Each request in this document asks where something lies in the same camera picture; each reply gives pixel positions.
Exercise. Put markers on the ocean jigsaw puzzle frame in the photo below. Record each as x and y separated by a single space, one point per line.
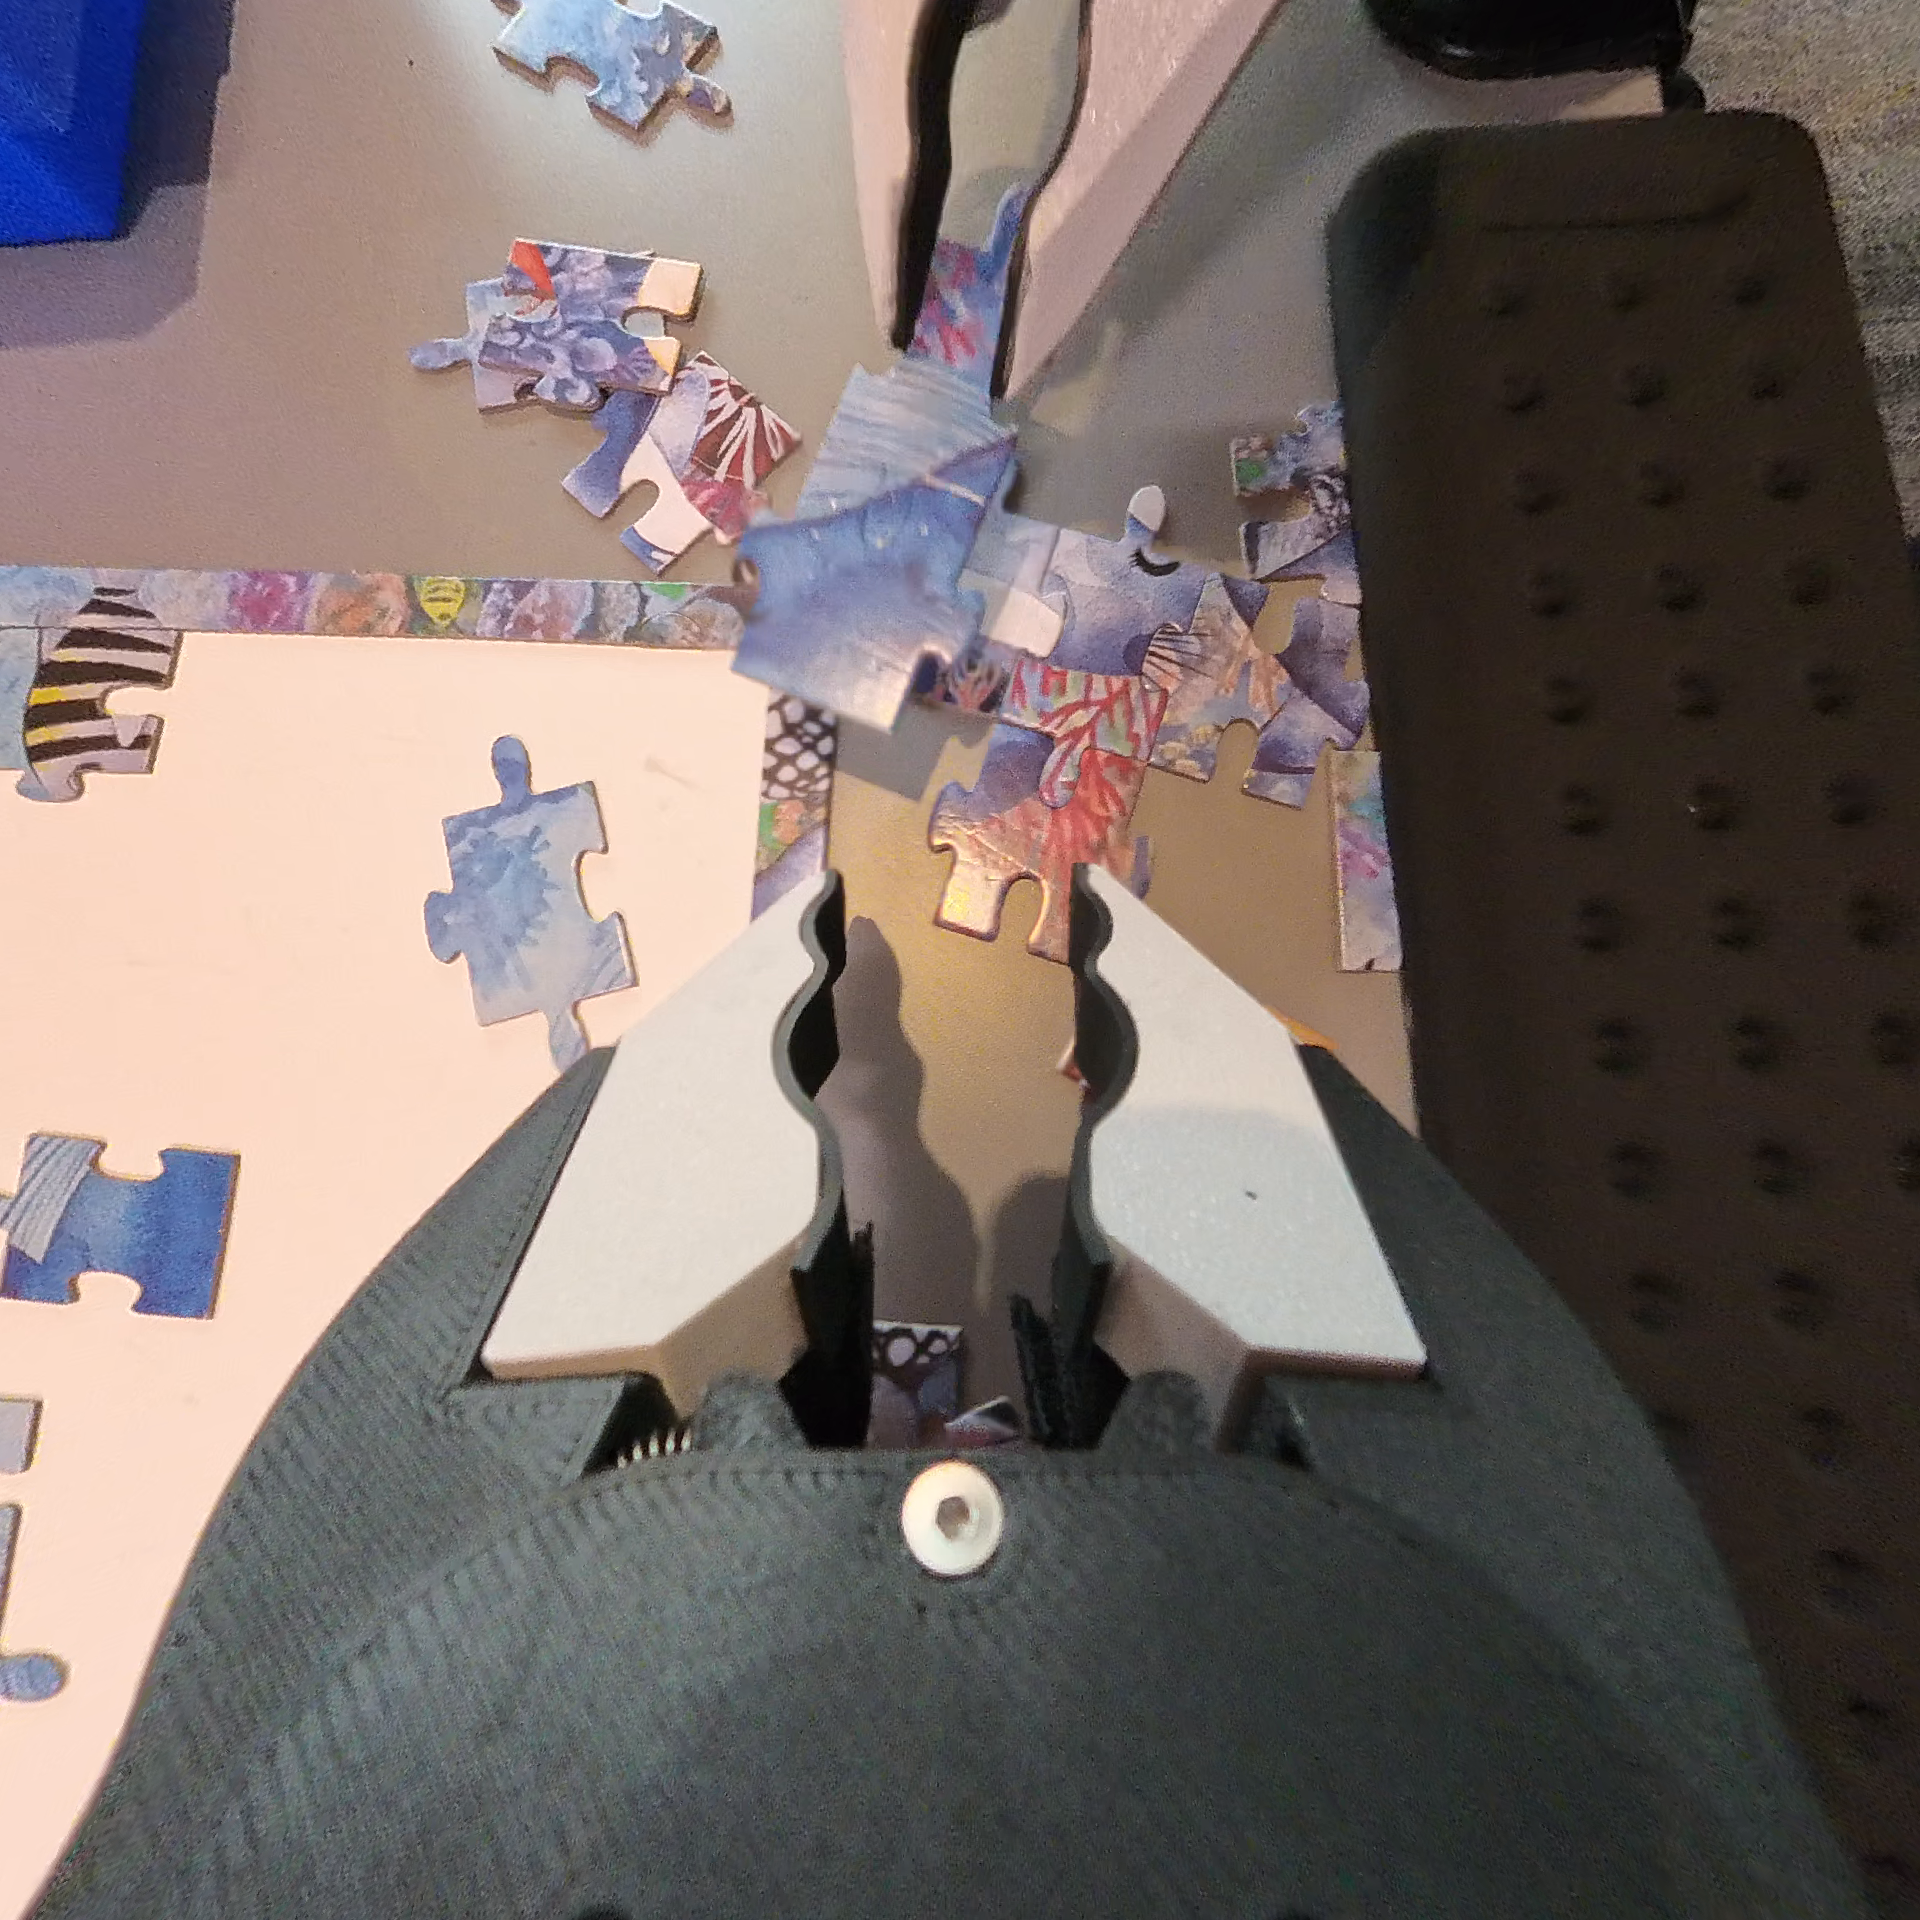
300 901

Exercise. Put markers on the lavender zebra-tab puzzle piece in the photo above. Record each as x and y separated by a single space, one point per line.
1365 855

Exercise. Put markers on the purple red fan puzzle piece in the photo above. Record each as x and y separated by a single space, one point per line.
704 452

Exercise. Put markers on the light blue splash puzzle piece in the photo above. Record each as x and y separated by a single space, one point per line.
523 901

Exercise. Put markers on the yellow black striped fish piece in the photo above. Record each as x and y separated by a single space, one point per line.
76 690

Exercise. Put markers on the blue striped coral puzzle piece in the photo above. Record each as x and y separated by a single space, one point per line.
930 406

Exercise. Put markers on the dark blue puzzle piece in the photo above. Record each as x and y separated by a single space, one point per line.
616 53

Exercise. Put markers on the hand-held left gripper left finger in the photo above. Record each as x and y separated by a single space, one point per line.
675 1201

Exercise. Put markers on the joined blue whale puzzle pieces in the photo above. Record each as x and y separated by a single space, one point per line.
19 1500

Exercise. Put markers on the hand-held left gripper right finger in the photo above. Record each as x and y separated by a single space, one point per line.
1243 1201

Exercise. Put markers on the green grey blue puzzle piece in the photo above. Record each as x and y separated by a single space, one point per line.
1298 495

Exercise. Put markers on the blue white-striped puzzle piece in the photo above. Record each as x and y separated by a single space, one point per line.
134 1230

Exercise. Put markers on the blue object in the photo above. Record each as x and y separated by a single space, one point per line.
60 105

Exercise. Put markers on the joined coral reef puzzle pieces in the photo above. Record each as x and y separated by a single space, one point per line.
1108 705

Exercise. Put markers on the dark perforated panel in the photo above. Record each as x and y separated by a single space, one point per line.
1621 750

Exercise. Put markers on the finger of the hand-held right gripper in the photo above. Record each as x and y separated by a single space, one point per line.
1141 119
892 119

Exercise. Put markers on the dark blue whale face piece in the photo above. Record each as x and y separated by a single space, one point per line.
856 599

